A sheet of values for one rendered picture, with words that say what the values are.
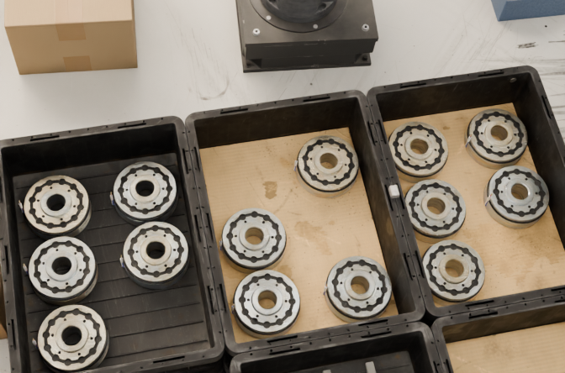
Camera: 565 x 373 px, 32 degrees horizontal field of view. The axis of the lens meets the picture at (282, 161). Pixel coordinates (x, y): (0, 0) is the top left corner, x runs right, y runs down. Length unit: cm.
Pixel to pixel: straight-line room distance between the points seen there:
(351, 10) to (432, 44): 20
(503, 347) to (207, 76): 74
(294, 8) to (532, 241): 59
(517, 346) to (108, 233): 67
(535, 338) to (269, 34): 71
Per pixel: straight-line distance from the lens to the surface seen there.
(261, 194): 163
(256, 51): 184
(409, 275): 152
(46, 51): 185
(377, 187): 158
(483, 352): 160
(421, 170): 165
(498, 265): 165
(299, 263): 159
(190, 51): 192
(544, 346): 163
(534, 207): 167
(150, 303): 156
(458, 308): 150
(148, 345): 155
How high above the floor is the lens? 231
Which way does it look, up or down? 63 degrees down
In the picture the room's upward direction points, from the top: 9 degrees clockwise
